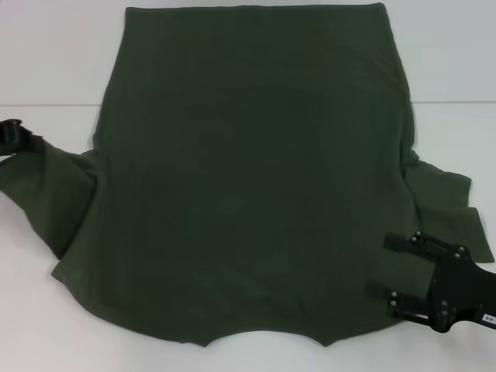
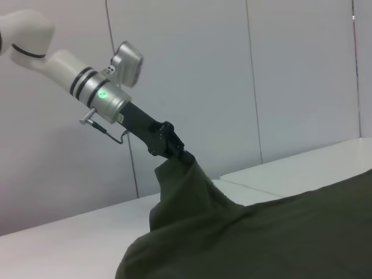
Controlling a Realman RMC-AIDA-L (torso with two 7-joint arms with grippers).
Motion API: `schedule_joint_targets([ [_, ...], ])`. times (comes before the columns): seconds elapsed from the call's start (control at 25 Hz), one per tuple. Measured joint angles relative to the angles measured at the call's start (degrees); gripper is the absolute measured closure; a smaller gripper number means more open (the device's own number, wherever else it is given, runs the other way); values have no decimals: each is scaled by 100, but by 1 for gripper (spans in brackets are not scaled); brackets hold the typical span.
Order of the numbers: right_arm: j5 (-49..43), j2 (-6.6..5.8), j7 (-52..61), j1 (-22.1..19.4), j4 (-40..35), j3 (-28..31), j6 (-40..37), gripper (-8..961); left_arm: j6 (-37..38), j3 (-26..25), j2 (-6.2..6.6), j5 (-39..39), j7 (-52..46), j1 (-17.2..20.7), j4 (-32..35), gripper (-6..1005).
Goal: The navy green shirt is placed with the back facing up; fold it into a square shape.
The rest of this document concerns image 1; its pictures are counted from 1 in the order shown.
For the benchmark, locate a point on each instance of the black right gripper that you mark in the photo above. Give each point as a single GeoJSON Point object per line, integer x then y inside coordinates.
{"type": "Point", "coordinates": [461, 290]}

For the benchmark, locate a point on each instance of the dark green shirt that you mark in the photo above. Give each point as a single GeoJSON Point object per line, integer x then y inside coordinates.
{"type": "Point", "coordinates": [255, 155]}

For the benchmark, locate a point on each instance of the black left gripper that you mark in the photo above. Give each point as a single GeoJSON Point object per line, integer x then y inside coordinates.
{"type": "Point", "coordinates": [9, 133]}

